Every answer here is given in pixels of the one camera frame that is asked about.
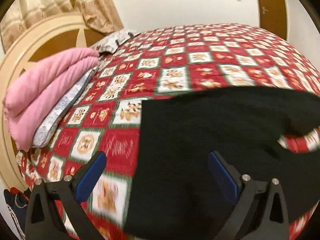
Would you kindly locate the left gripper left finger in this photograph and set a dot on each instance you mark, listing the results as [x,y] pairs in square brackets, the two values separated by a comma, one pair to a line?
[43,220]

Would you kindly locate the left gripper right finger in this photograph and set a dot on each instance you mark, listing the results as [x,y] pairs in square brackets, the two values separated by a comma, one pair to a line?
[259,207]

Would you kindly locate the black pants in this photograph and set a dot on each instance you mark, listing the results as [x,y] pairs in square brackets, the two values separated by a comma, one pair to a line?
[173,193]

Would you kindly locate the dark clothes pile beside bed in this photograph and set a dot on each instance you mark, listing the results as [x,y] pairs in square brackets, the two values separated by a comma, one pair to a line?
[17,203]

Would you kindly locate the grey patterned pillow under blanket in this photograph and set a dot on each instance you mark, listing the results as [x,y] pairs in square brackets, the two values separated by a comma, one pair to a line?
[49,125]

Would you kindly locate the red patchwork bear bedspread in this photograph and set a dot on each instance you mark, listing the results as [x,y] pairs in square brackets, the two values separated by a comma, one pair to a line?
[106,107]

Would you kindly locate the pink folded blanket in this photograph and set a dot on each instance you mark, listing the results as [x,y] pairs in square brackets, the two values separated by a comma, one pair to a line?
[30,98]

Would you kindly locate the grey patterned far pillow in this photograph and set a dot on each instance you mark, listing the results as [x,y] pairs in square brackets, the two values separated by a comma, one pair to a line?
[111,42]

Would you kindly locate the cream wooden headboard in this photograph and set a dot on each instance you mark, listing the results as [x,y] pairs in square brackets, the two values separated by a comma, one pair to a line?
[45,38]

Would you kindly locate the brown wooden door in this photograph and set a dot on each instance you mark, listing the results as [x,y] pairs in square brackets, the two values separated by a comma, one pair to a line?
[273,17]

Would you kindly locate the beige patterned curtain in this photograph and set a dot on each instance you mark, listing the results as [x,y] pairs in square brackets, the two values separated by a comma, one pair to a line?
[100,15]

